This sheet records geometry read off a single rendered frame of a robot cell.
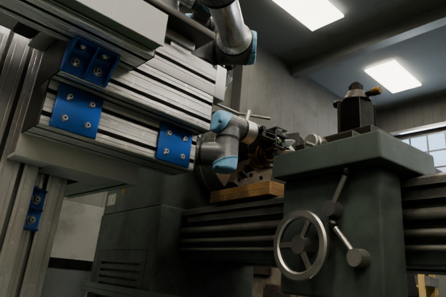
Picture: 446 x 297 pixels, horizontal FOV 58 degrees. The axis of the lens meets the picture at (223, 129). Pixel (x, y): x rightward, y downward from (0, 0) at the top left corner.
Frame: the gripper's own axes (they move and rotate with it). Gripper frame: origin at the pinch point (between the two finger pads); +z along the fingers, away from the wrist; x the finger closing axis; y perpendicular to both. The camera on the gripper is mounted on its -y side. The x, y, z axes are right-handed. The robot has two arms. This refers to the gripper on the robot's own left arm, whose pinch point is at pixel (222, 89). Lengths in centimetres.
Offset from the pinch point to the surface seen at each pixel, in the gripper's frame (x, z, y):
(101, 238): -33, 57, -61
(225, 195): -22, 47, 23
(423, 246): -24, 63, 86
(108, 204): -30, 42, -59
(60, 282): 4, 96, -263
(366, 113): -8, 30, 70
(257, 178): 5.6, 40.1, 8.8
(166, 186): -27.3, 39.7, -6.9
